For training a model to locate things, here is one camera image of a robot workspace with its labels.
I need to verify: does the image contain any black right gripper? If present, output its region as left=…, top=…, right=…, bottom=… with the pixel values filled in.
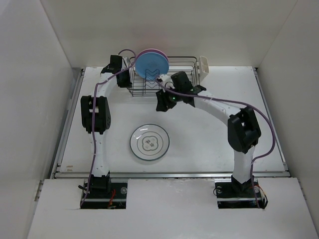
left=156, top=84, right=183, bottom=112

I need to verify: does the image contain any white plate grey flower outline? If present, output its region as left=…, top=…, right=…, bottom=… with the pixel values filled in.
left=130, top=124, right=170, bottom=162

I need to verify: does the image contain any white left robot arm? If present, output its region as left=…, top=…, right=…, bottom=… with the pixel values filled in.
left=80, top=55, right=132, bottom=178

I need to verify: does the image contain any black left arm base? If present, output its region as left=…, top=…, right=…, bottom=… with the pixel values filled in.
left=78, top=175, right=128, bottom=210

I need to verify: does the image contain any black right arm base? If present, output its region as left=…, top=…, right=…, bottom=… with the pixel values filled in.
left=213, top=177, right=268, bottom=209

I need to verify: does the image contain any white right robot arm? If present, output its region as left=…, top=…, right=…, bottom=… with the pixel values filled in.
left=156, top=71, right=261, bottom=196

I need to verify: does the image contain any blue plate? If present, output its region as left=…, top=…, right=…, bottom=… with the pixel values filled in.
left=135, top=52, right=169, bottom=81

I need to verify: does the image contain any purple plate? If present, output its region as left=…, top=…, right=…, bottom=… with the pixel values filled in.
left=137, top=48, right=168, bottom=61

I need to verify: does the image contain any pink plate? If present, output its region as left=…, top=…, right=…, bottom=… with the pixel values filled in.
left=138, top=48, right=164, bottom=56

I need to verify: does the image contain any white cutlery holder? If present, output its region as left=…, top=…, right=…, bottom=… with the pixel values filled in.
left=196, top=56, right=209, bottom=83

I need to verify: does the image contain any metal wire dish rack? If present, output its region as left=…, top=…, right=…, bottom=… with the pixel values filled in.
left=128, top=56, right=200, bottom=97

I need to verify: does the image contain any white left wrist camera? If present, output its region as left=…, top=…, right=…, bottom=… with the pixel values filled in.
left=122, top=56, right=130, bottom=68

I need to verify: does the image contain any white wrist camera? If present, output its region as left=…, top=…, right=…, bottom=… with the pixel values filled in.
left=122, top=56, right=130, bottom=68
left=156, top=74, right=174, bottom=89

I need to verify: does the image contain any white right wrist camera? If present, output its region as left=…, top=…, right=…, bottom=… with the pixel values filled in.
left=156, top=74, right=174, bottom=89

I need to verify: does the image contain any metal table edge rail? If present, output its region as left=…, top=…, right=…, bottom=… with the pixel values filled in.
left=51, top=171, right=291, bottom=179

